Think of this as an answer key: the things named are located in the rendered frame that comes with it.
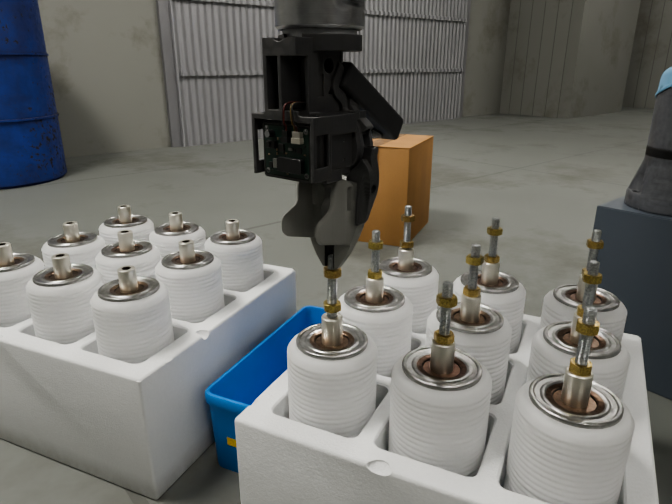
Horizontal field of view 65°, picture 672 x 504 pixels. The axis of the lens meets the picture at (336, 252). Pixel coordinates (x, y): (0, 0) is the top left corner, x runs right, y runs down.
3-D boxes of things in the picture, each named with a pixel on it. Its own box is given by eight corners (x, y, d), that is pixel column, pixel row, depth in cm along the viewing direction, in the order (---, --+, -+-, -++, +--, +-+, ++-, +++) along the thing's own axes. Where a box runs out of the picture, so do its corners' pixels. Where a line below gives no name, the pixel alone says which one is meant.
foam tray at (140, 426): (140, 318, 116) (129, 240, 110) (298, 356, 101) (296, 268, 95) (-41, 423, 82) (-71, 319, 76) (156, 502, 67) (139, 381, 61)
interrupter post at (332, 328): (343, 349, 55) (343, 321, 54) (320, 349, 55) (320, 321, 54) (343, 338, 57) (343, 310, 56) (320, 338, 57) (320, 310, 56)
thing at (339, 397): (376, 510, 57) (381, 365, 51) (288, 511, 57) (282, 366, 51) (370, 449, 66) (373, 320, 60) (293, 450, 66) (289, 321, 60)
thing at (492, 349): (421, 471, 63) (430, 336, 57) (416, 420, 72) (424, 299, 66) (503, 476, 62) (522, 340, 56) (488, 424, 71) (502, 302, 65)
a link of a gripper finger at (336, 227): (303, 281, 49) (297, 183, 46) (342, 263, 53) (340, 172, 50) (328, 289, 47) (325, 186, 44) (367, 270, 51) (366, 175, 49)
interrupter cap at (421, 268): (443, 272, 75) (443, 267, 75) (404, 284, 71) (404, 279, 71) (406, 257, 81) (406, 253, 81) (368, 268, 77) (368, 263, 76)
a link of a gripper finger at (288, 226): (272, 270, 51) (270, 176, 48) (312, 254, 56) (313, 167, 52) (295, 279, 50) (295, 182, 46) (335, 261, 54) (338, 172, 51)
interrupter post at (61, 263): (65, 273, 75) (61, 251, 73) (77, 276, 74) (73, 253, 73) (50, 279, 72) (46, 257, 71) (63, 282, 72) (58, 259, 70)
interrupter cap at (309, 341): (370, 362, 52) (370, 356, 52) (294, 363, 52) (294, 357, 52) (365, 326, 59) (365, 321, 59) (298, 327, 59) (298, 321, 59)
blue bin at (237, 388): (307, 362, 99) (305, 303, 95) (361, 375, 95) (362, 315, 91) (207, 466, 73) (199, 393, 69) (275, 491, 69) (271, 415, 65)
